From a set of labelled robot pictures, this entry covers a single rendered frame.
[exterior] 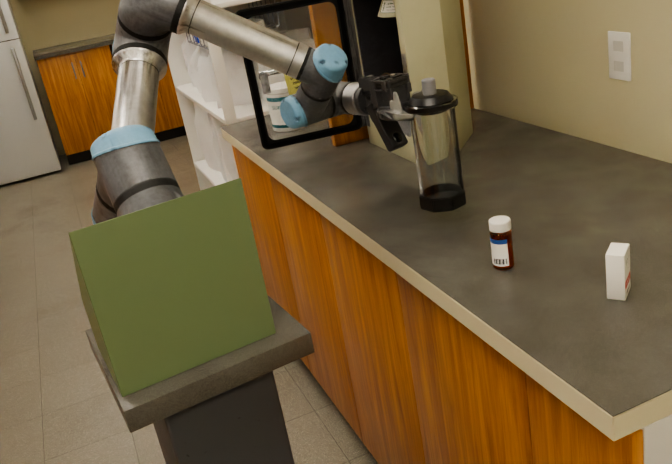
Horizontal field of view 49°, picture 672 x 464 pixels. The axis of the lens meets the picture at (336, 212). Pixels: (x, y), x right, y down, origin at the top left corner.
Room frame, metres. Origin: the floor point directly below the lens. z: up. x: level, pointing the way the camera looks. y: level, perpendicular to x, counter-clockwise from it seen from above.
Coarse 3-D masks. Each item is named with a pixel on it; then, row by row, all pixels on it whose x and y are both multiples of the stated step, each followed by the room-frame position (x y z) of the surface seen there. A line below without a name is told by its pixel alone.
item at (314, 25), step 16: (256, 16) 2.06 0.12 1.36; (272, 16) 2.07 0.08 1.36; (288, 16) 2.08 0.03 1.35; (304, 16) 2.08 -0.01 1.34; (320, 16) 2.09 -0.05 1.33; (336, 16) 2.10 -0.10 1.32; (288, 32) 2.08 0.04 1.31; (304, 32) 2.08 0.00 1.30; (320, 32) 2.09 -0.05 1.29; (336, 32) 2.10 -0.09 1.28; (256, 64) 2.06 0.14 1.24; (272, 80) 2.07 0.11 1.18; (288, 80) 2.07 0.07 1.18; (272, 96) 2.06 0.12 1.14; (272, 112) 2.06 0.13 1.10; (272, 128) 2.06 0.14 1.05; (288, 128) 2.07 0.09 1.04; (304, 128) 2.08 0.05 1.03; (320, 128) 2.08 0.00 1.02
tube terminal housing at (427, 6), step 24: (408, 0) 1.82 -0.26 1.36; (432, 0) 1.85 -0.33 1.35; (456, 0) 2.00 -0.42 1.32; (408, 24) 1.82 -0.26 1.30; (432, 24) 1.84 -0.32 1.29; (456, 24) 1.98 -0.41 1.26; (408, 48) 1.82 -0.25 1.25; (432, 48) 1.84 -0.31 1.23; (456, 48) 1.95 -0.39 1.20; (408, 72) 1.82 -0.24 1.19; (432, 72) 1.84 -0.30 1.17; (456, 72) 1.93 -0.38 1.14; (456, 120) 1.88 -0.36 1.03; (384, 144) 2.02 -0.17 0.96; (408, 144) 1.87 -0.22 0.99
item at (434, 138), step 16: (432, 112) 1.40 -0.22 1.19; (448, 112) 1.41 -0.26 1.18; (416, 128) 1.43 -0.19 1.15; (432, 128) 1.40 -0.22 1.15; (448, 128) 1.41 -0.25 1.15; (416, 144) 1.43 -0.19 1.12; (432, 144) 1.41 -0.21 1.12; (448, 144) 1.41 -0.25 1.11; (416, 160) 1.44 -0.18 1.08; (432, 160) 1.41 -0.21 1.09; (448, 160) 1.41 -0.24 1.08; (432, 176) 1.41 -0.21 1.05; (448, 176) 1.40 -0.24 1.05; (432, 192) 1.41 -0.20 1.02; (448, 192) 1.40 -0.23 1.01
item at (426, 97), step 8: (424, 80) 1.44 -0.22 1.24; (432, 80) 1.44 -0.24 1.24; (424, 88) 1.44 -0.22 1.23; (432, 88) 1.44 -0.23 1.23; (416, 96) 1.45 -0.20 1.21; (424, 96) 1.43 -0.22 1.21; (432, 96) 1.42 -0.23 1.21; (440, 96) 1.41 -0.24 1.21; (448, 96) 1.42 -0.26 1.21; (416, 104) 1.42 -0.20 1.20; (424, 104) 1.41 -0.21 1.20; (432, 104) 1.40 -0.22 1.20
